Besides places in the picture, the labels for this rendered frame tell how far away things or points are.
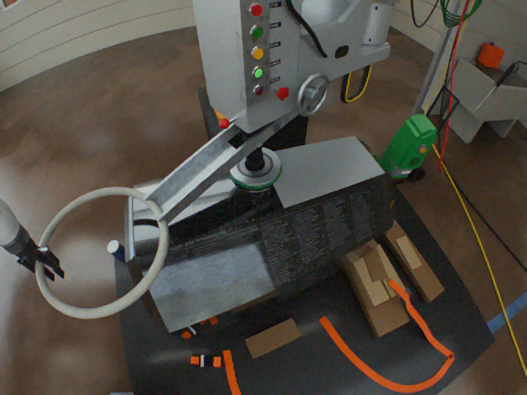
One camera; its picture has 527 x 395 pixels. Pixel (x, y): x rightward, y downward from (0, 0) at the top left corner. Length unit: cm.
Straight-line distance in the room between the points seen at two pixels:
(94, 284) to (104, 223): 54
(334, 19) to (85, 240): 225
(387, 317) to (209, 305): 111
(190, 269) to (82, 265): 144
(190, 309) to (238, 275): 23
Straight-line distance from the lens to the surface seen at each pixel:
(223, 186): 100
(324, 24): 84
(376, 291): 160
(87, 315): 79
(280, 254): 97
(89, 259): 223
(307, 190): 99
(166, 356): 172
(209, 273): 95
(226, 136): 92
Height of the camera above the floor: 162
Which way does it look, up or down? 54 degrees down
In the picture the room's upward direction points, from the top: 2 degrees counter-clockwise
